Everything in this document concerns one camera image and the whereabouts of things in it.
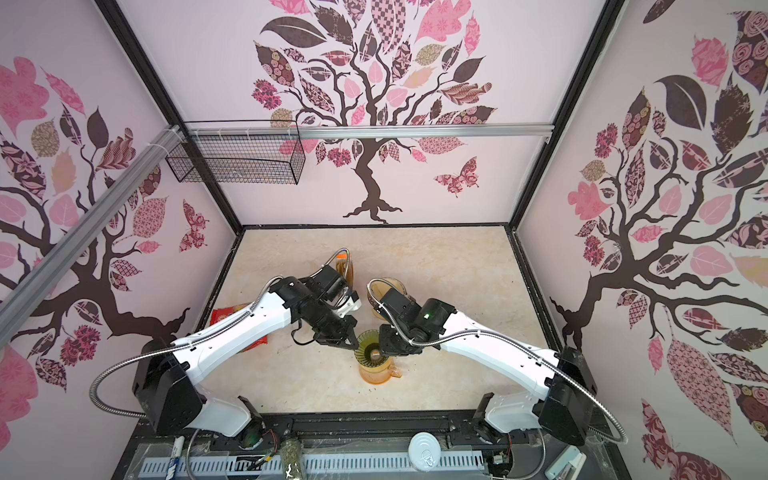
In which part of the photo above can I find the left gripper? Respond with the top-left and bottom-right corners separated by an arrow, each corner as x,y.
303,300 -> 359,350

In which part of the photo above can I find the green glass dripper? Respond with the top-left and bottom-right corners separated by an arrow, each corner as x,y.
354,329 -> 388,367

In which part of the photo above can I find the brown paper coffee filter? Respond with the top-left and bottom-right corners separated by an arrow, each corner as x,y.
371,278 -> 407,300

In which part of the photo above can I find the orange glass pitcher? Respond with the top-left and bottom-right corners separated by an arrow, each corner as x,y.
359,363 -> 402,385

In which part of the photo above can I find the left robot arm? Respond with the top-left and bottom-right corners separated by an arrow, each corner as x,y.
133,265 -> 362,448

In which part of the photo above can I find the red snack packet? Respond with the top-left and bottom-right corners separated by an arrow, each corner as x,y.
208,303 -> 269,353

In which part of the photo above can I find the white marker pen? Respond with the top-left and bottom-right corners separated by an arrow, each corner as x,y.
165,436 -> 185,480

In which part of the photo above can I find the white stapler device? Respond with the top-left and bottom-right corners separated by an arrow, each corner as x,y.
544,446 -> 587,480

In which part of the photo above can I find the white cable duct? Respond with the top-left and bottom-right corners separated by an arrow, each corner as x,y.
127,451 -> 486,479

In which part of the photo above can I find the black wire basket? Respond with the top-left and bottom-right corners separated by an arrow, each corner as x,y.
165,120 -> 307,185

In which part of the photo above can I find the back aluminium rail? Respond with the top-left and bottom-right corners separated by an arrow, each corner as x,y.
188,123 -> 554,140

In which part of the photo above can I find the aluminium rail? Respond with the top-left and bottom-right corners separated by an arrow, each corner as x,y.
188,123 -> 554,140
1,125 -> 183,345

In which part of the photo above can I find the left aluminium rail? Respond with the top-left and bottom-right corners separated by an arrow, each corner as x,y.
1,125 -> 183,345

